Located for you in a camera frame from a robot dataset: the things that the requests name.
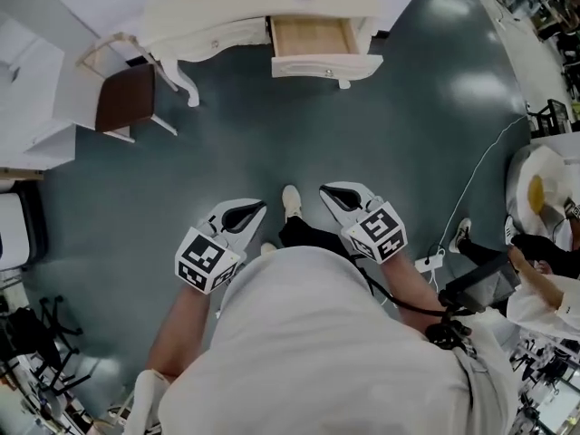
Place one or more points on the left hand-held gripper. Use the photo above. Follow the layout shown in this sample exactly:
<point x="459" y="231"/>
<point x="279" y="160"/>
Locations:
<point x="226" y="236"/>

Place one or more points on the yellow object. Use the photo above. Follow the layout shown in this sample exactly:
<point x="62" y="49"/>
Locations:
<point x="536" y="193"/>

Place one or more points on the round white table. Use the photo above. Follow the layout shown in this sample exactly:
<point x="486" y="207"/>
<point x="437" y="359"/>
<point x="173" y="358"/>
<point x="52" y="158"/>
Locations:
<point x="516" y="184"/>

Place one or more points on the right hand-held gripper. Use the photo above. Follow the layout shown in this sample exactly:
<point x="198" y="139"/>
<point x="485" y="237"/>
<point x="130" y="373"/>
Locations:
<point x="362" y="218"/>

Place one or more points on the black crate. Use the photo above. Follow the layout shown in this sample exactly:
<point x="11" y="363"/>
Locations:
<point x="550" y="118"/>

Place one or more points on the black screen on stand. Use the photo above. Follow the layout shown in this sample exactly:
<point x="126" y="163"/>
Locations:
<point x="487" y="283"/>

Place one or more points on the wooden drawer with white front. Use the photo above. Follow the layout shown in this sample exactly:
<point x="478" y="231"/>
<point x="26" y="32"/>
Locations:
<point x="312" y="36"/>

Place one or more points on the black office chair base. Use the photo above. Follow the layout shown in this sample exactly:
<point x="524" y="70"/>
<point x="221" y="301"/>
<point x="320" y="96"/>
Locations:
<point x="50" y="333"/>

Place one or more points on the white shelf cabinet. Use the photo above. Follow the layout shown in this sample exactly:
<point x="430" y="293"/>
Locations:
<point x="31" y="84"/>

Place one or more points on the person's white shoe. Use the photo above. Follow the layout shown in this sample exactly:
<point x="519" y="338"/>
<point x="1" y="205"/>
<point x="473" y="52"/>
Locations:
<point x="268" y="248"/>
<point x="291" y="200"/>

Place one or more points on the wooden chair with brown seat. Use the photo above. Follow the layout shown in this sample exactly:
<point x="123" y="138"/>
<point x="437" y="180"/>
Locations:
<point x="124" y="98"/>

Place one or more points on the white and black appliance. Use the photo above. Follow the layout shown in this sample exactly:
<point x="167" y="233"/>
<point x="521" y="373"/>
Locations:
<point x="16" y="229"/>

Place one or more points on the white power strip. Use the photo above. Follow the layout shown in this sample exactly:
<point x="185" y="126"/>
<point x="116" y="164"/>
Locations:
<point x="429" y="262"/>

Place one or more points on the cluttered workbench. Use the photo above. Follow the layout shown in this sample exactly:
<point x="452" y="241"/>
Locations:
<point x="539" y="2"/>

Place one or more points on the person's right forearm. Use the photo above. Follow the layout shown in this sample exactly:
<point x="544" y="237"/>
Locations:
<point x="408" y="288"/>

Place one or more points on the person's black trousers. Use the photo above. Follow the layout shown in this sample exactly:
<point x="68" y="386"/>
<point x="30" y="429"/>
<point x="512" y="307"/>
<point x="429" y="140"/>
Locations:
<point x="312" y="236"/>

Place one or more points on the person's left forearm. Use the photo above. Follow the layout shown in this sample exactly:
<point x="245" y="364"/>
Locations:
<point x="190" y="324"/>

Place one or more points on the person's light grey shirt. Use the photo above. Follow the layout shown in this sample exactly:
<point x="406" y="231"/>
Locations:
<point x="317" y="356"/>

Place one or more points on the cluttered metal rack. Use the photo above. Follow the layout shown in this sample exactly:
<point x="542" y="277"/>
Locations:
<point x="544" y="379"/>

